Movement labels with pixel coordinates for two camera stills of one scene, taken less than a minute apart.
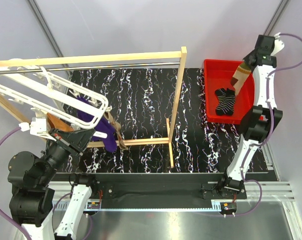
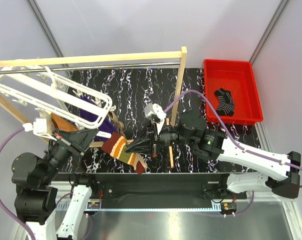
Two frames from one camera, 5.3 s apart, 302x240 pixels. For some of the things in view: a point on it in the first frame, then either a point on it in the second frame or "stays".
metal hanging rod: (85, 67) stays
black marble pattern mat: (159, 122) stays
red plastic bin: (217, 75) stays
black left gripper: (77, 141) stays
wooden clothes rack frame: (168, 141) stays
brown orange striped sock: (239, 77) -> (115, 144)
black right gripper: (246, 59) -> (144, 144)
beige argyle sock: (117, 126) -> (113, 116)
